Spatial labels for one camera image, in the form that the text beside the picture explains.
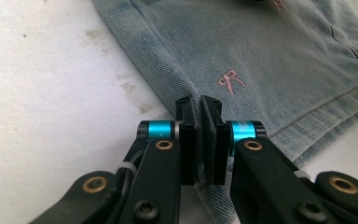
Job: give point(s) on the light blue denim skirt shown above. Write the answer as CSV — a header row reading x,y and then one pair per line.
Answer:
x,y
261,46

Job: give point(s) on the white foam mat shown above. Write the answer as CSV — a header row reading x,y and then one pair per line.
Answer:
x,y
43,93

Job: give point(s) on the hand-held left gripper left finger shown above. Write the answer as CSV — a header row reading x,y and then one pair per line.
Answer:
x,y
188,149

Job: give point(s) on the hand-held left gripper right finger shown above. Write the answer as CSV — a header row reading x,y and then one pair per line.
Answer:
x,y
217,152

